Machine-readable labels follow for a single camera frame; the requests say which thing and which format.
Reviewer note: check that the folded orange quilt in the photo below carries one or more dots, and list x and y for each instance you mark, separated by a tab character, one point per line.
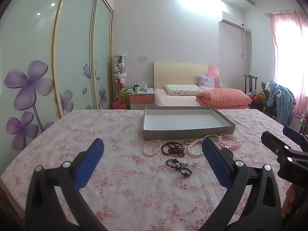
223	97

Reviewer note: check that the red trash bin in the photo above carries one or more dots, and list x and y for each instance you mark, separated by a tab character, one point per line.
119	105

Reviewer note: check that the grey cardboard tray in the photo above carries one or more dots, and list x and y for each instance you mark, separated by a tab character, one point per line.
182	122

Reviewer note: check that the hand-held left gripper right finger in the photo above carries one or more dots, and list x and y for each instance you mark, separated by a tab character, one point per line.
214	161

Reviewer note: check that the purple patterned pillow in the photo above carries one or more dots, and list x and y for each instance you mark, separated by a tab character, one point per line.
206	81

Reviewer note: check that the wall switch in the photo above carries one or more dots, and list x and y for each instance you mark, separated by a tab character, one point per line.
144	57

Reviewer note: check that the person's right hand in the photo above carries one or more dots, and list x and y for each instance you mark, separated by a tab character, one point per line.
287	198

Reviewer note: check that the white patterned pillow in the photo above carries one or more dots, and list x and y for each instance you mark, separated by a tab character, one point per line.
182	89

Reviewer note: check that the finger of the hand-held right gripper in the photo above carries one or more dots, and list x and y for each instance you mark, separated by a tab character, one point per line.
292	132
273	142

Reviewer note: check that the air conditioner pipe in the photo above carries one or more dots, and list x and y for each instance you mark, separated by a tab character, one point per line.
243	43

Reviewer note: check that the silver pearl bead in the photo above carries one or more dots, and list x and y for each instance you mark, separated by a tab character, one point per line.
195	163
184	164

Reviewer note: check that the thin silver bangle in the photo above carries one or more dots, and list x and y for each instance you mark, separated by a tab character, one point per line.
217	136

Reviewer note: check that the white air conditioner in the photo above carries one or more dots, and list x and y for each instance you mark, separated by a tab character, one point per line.
232	20

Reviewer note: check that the wardrobe with purple flower doors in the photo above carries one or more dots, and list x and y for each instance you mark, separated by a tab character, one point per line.
72	53

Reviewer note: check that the wooden bed with pink sheet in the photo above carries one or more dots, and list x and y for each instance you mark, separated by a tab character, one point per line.
178	74

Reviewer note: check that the blue plush robe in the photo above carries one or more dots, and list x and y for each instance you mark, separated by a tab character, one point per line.
282	101

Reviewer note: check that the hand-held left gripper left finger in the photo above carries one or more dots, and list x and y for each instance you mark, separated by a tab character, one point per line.
90	163

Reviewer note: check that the dark wooden chair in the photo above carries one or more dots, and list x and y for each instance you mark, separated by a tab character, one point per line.
250	84

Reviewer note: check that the clear tube of plush toys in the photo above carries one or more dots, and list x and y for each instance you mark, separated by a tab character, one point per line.
119	77

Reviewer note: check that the pink floral tablecloth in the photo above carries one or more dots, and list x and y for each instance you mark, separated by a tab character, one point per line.
96	130

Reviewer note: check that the pink curtain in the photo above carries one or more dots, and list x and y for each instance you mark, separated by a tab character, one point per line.
284	41

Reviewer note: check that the pink and cream nightstand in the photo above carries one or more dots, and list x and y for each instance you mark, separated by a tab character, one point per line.
142	99

